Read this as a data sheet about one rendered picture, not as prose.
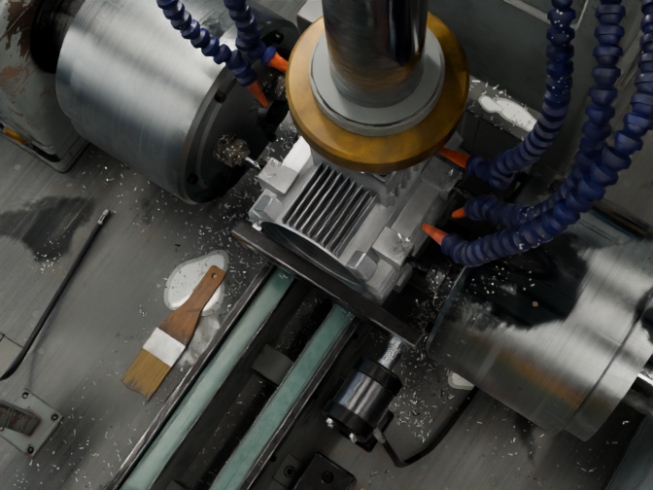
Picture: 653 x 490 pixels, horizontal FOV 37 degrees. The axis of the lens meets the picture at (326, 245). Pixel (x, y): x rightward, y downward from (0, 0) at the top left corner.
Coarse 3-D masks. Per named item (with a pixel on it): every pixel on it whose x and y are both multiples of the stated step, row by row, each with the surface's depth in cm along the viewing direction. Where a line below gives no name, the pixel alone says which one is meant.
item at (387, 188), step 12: (312, 156) 107; (324, 168) 109; (336, 168) 106; (408, 168) 106; (360, 180) 104; (372, 180) 102; (384, 180) 102; (396, 180) 104; (372, 192) 106; (384, 192) 103; (396, 192) 107; (384, 204) 107
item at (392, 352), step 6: (390, 348) 108; (396, 348) 108; (384, 354) 108; (390, 354) 108; (396, 354) 108; (378, 360) 108; (384, 360) 108; (390, 360) 108; (396, 360) 108; (390, 366) 108
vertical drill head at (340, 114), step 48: (336, 0) 75; (384, 0) 73; (336, 48) 83; (384, 48) 80; (432, 48) 92; (288, 96) 94; (336, 96) 91; (384, 96) 89; (432, 96) 91; (336, 144) 92; (384, 144) 92; (432, 144) 92
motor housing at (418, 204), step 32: (288, 160) 112; (448, 160) 112; (288, 192) 110; (320, 192) 106; (352, 192) 107; (416, 192) 109; (288, 224) 106; (320, 224) 106; (352, 224) 106; (384, 224) 108; (416, 224) 108; (320, 256) 121; (352, 288) 118; (384, 288) 108
